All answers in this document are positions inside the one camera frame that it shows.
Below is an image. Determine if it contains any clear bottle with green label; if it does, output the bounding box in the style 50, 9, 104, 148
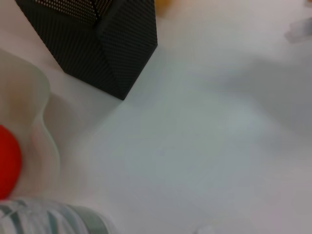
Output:
0, 197, 110, 234

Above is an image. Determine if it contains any orange toy fruit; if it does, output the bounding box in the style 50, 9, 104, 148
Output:
0, 125, 22, 199

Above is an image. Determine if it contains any black mesh pen holder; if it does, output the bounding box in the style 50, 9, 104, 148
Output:
15, 0, 158, 101

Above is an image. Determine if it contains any green glass fruit plate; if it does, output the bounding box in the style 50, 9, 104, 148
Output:
0, 48, 61, 203

